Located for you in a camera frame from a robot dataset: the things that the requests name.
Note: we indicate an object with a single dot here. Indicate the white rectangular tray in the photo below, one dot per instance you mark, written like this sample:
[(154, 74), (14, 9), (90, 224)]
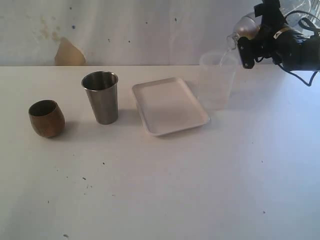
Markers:
[(168, 106)]

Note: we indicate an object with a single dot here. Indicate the clear dome shaker lid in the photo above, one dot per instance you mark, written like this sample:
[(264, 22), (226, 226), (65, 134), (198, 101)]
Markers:
[(248, 19)]

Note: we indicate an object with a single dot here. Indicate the stainless steel tumbler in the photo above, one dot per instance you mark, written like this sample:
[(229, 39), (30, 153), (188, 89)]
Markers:
[(102, 92)]

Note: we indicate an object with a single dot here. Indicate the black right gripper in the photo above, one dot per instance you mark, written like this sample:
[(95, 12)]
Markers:
[(261, 46)]

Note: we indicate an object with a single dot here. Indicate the translucent plastic container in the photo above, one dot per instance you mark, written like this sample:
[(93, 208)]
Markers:
[(218, 70)]

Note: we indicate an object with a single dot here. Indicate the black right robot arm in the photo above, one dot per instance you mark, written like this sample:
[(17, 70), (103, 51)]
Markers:
[(279, 30)]

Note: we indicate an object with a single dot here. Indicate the brown wooden cup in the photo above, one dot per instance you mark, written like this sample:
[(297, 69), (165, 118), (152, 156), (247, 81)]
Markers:
[(46, 118)]

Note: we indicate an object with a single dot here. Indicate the clear shaker cup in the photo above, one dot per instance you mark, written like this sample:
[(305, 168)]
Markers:
[(287, 6)]

